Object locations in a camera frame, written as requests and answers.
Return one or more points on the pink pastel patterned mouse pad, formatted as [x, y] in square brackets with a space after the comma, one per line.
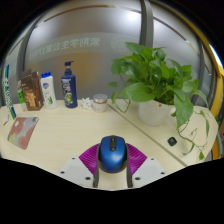
[22, 132]

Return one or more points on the white bottle with blue cap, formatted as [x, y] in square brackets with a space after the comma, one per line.
[48, 91]

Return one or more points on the small patterned white packet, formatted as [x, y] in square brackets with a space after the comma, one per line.
[6, 120]

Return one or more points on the green plant in white pot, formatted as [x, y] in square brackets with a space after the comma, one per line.
[140, 91]

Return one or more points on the small white flower ornament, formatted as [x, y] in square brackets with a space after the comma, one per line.
[87, 103]

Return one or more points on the small white jar pink lid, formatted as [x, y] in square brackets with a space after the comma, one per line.
[100, 103]

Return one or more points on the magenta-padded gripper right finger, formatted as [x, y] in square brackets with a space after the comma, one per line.
[145, 166]

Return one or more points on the dark blue pump bottle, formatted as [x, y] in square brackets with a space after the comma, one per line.
[69, 88]

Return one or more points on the brown cracker box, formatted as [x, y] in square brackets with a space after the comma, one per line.
[31, 91]

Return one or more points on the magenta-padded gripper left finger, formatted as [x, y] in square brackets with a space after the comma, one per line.
[80, 166]

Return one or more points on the blue and black computer mouse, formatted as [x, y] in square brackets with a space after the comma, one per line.
[112, 155]

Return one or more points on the white and green shuttlecock tube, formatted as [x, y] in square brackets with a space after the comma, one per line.
[8, 93]

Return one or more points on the small black round object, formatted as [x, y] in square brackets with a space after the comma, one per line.
[172, 141]

